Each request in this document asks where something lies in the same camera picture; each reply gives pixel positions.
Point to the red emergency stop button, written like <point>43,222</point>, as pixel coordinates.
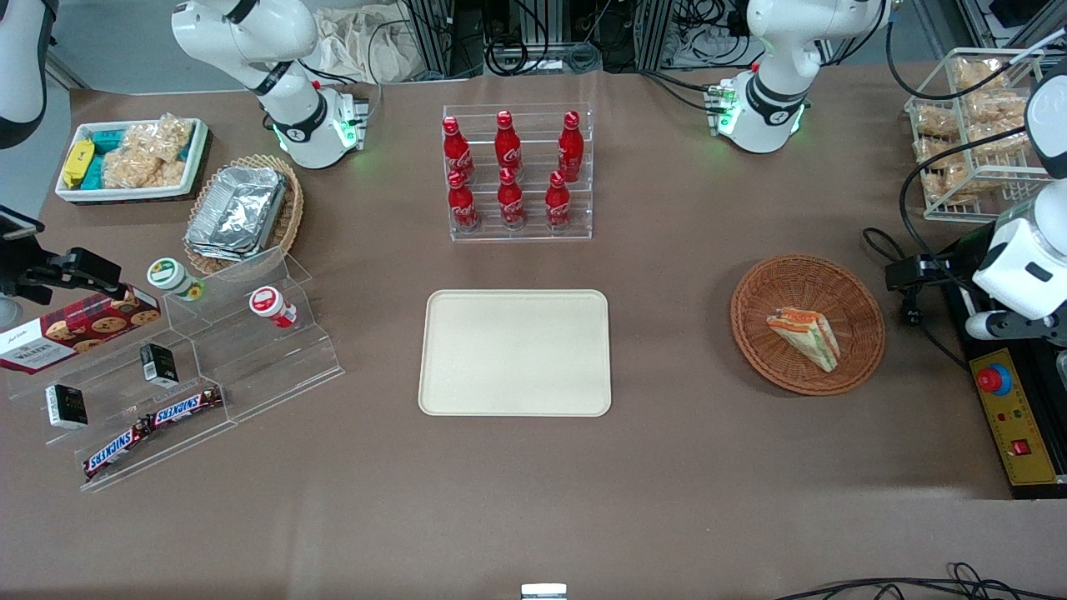
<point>994,380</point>

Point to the beige crumpled cloth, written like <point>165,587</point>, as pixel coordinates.
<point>358,42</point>

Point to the clear acrylic bottle rack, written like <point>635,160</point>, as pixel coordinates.
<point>533,235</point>

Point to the beige rectangular tray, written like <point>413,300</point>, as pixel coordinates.
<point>514,352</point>

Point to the clear acrylic stepped display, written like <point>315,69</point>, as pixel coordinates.
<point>108,396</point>
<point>275,367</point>

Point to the green lid white cup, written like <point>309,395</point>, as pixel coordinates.
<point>171,277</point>

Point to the yellow snack pack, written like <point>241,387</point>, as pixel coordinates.
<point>77,162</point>

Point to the red plaid cookie box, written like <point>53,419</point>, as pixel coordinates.
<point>75,333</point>

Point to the red cola bottle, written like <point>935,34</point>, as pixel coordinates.
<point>455,150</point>
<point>462,207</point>
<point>557,204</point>
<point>510,202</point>
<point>570,148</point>
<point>507,146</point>

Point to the stacked foil containers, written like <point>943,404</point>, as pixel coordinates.
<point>237,212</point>

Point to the red lid white cup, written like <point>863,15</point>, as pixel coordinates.
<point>268,303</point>

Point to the aluminium frame post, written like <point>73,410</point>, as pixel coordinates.
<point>433,37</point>

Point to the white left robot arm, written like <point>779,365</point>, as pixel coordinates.
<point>775,33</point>

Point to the small black box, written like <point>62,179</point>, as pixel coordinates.
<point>158,365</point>
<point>67,407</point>

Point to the yellow control panel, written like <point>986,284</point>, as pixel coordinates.
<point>1021,421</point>

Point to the teal snack pack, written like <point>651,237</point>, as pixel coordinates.
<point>107,140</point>
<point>95,172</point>

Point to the round brown wicker basket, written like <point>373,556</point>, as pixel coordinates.
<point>750,325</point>

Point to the snickers chocolate bar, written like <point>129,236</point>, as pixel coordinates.
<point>117,450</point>
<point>187,406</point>

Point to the triangle sandwich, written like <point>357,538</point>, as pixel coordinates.
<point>804,336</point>

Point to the clear rice cracker bag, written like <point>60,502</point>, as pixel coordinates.
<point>162,137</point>
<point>137,171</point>

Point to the white rectangular snack bin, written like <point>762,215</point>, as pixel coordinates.
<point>125,194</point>

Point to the oval wicker basket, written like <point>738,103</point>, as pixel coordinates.
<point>292,208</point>

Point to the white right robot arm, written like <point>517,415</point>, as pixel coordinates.
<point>250,33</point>

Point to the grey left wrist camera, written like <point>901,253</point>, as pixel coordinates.
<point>987,325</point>

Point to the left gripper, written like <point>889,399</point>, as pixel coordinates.
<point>949,272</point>

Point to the bagged rice cracker snack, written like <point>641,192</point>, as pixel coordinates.
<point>996,108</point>
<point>946,179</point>
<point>935,121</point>
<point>979,75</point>

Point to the black equipment platform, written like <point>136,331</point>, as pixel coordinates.
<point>959,333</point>

